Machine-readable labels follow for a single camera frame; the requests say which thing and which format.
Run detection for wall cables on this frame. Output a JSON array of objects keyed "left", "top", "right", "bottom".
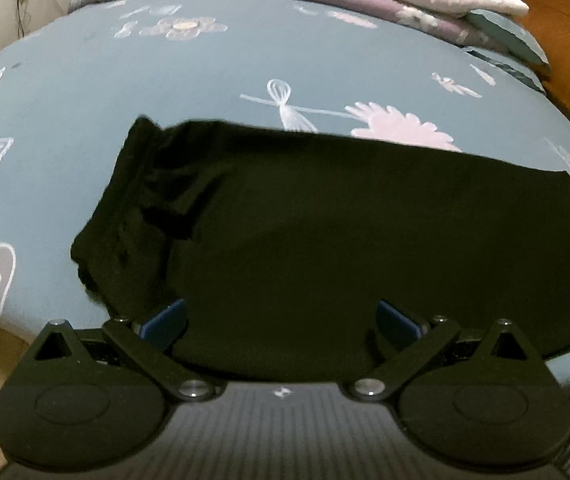
[{"left": 7, "top": 0, "right": 33, "bottom": 41}]

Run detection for black pants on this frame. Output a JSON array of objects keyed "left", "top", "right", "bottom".
[{"left": 70, "top": 115, "right": 570, "bottom": 382}]

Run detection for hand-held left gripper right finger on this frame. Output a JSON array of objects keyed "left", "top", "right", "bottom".
[{"left": 350, "top": 300, "right": 537, "bottom": 402}]

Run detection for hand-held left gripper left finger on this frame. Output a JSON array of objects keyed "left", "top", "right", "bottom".
[{"left": 27, "top": 299, "right": 217, "bottom": 402}]

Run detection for blue pillow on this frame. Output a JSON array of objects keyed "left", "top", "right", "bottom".
[
  {"left": 465, "top": 7, "right": 552, "bottom": 77},
  {"left": 462, "top": 45, "right": 546, "bottom": 94}
]

